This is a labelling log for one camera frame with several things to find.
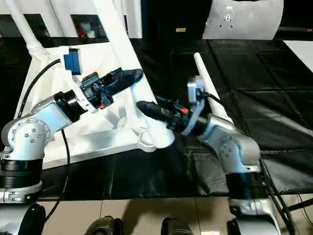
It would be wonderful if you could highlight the white plastic table leg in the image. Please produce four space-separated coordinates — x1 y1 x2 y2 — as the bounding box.
4 0 47 57
194 52 233 123
94 0 176 149

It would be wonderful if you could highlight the white plastic table top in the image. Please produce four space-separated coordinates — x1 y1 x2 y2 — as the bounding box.
14 44 176 169

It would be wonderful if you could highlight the black box with gold label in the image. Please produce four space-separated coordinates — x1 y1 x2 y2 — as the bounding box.
141 0 213 40

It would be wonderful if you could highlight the white glass door cabinet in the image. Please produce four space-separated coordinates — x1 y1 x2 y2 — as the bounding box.
0 0 144 40

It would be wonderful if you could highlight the black work mat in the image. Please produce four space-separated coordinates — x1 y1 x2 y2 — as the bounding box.
0 36 313 203

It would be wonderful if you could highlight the grey left robot foot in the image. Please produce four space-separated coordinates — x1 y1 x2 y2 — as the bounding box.
85 215 123 235

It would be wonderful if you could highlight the flat white board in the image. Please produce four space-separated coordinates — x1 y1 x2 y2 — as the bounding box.
282 39 313 67

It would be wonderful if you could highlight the black metal stand bar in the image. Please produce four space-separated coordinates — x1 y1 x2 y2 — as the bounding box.
286 195 313 211

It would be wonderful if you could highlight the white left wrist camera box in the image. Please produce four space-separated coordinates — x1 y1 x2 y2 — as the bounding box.
63 47 98 113

